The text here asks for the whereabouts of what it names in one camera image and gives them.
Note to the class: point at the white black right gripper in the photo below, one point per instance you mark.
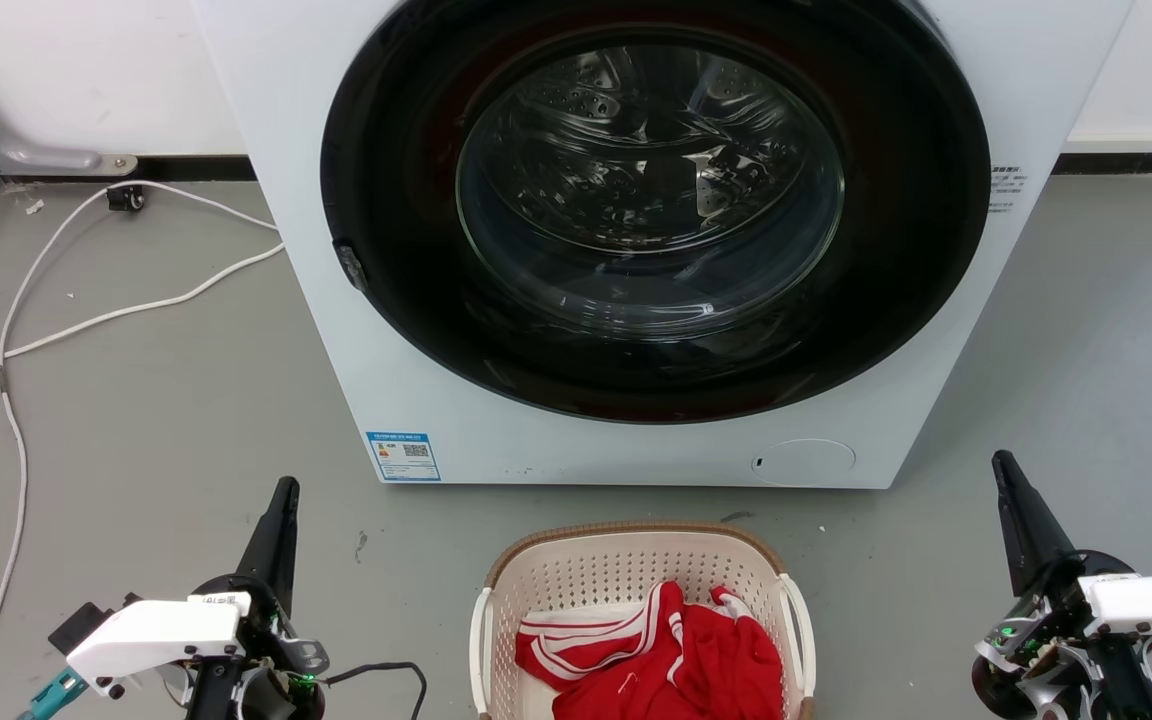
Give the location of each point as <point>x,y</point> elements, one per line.
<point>1126,610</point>

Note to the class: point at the red garment with white stripes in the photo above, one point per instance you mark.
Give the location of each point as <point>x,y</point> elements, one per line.
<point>696,660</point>

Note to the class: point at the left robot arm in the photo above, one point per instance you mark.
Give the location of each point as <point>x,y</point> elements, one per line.
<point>236,700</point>

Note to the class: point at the round white filter cover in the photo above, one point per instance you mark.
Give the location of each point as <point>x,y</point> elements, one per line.
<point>804,463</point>

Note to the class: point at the beige plastic laundry basket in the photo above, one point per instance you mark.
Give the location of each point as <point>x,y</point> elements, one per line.
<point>586,575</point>

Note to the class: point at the blue energy label sticker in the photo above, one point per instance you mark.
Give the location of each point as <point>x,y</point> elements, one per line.
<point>403,456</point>

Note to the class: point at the small printed text sticker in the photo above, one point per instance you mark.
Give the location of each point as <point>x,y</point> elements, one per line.
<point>1006,188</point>

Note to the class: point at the white front-load washing machine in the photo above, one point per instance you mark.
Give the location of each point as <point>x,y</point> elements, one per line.
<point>266,120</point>

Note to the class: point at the small black floor clamp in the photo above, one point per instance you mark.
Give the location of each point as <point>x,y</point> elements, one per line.
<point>125,197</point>

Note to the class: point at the grey metal pipe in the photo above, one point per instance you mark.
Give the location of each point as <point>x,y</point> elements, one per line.
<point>26,155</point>

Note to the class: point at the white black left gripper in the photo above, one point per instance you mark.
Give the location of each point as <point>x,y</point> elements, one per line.
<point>156,632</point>

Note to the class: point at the black round washer door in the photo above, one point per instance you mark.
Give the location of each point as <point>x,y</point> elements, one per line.
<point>396,200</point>

